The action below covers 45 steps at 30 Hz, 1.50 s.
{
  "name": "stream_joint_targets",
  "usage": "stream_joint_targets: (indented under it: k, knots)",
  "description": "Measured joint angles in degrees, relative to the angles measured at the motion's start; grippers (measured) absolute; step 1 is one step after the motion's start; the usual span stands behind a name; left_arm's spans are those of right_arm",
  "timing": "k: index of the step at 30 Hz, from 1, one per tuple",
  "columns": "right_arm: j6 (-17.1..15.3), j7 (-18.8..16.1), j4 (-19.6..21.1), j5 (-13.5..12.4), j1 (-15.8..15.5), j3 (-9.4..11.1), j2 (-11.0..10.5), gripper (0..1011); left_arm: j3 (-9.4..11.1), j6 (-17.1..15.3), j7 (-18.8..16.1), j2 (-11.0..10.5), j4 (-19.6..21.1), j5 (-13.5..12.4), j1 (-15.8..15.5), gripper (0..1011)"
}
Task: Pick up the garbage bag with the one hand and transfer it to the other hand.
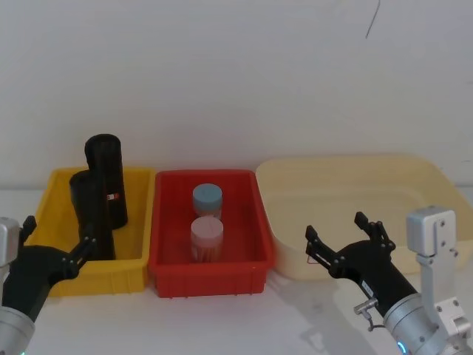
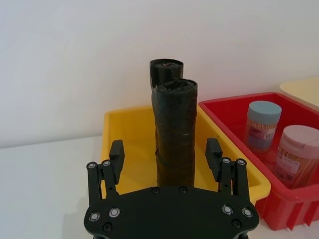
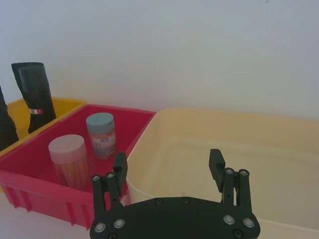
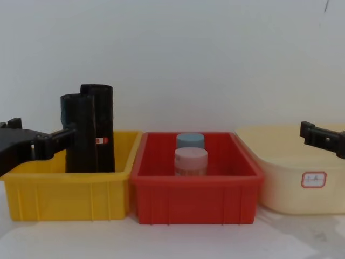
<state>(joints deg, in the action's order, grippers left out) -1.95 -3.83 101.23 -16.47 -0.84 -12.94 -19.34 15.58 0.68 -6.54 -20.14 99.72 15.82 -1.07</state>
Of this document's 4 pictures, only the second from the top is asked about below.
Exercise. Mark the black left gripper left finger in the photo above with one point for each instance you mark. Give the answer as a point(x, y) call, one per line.
point(115, 161)

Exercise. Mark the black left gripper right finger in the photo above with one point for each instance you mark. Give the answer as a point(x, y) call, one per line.
point(215, 159)

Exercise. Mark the yellow plastic bin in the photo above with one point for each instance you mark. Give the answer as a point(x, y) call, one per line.
point(134, 129)

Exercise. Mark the black garbage bag roll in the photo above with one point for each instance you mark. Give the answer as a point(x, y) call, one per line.
point(165, 71)
point(174, 129)

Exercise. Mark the toothpick jar with blue lid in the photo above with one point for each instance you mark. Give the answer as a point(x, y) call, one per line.
point(264, 117)

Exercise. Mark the red plastic bin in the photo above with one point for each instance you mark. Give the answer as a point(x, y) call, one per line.
point(281, 204)

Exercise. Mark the toothpick jar with pink lid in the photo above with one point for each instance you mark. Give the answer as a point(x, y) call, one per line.
point(296, 154)

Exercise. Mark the cream plastic bin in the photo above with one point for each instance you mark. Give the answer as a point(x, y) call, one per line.
point(302, 89)

